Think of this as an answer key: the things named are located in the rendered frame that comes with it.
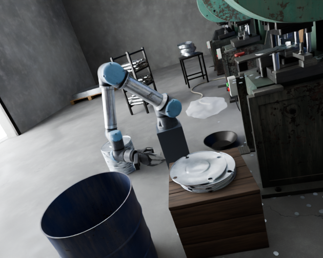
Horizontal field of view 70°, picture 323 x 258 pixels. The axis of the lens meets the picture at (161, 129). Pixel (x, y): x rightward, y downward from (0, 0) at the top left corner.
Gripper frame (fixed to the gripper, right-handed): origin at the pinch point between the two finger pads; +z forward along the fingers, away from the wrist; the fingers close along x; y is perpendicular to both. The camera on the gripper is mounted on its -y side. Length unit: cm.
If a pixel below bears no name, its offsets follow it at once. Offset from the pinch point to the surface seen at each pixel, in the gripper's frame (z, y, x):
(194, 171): 19.8, -7.0, 0.9
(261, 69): 49, 51, -32
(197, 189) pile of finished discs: 23.7, -16.4, 3.3
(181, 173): 13.4, -7.9, 2.1
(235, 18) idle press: 20, 184, -56
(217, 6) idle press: 2, 181, -71
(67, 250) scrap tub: -17, -58, 4
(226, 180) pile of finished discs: 35.9, -10.2, 1.8
